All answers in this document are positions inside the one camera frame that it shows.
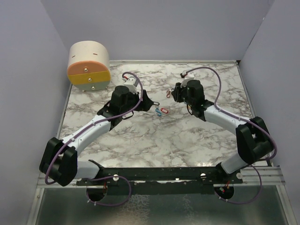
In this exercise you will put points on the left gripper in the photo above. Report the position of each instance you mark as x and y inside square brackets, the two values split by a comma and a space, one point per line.
[146, 102]

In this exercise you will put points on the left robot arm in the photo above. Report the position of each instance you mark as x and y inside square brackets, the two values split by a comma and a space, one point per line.
[60, 158]

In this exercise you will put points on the round three-drawer storage box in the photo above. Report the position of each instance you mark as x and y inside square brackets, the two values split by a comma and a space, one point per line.
[89, 66]

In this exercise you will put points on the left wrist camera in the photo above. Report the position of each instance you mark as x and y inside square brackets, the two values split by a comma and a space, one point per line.
[131, 83]

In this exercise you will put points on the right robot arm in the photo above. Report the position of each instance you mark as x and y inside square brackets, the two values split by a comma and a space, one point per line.
[252, 137]

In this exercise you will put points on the red key tag with key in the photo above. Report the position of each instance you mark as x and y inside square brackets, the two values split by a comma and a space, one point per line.
[164, 110]

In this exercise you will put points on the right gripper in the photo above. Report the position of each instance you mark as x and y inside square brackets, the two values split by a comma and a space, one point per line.
[177, 93]

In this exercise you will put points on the light blue carabiner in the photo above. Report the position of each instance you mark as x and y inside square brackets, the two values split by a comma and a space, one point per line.
[157, 110]

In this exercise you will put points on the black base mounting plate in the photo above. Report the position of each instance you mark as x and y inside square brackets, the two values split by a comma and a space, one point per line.
[161, 180]

